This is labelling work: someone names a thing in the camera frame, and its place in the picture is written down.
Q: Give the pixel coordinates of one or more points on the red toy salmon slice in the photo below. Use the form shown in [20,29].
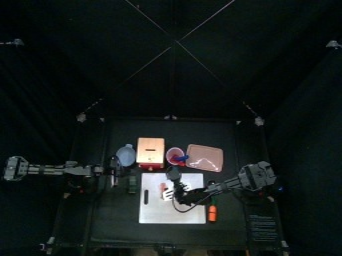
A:
[163,187]

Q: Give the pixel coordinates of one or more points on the small metal saucepan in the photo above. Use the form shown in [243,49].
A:
[173,173]

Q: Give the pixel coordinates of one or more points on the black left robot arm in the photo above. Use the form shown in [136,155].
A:
[44,169]

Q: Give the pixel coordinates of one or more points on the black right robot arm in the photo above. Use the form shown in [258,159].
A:
[255,176]

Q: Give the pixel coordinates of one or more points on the light blue bowl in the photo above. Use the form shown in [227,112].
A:
[127,155]

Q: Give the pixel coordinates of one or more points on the orange toy carrot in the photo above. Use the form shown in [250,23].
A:
[213,213]

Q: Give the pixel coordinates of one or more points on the white cutting board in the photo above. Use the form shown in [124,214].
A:
[155,213]

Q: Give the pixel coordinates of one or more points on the red toy utensil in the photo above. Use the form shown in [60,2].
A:
[179,162]

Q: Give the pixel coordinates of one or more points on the blue toy utensil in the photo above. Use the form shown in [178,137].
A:
[183,157]

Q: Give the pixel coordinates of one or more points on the wooden box with red front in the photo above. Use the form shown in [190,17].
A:
[150,150]

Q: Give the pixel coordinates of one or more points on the red plastic cup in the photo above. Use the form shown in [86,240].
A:
[171,154]

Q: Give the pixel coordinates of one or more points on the pink plastic tray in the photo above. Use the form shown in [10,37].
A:
[205,156]

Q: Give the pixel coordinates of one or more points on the white text label sticker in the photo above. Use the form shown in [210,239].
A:
[262,226]

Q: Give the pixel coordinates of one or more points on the silver frame corner clamp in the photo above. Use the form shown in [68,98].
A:
[80,117]
[333,44]
[16,42]
[170,117]
[259,121]

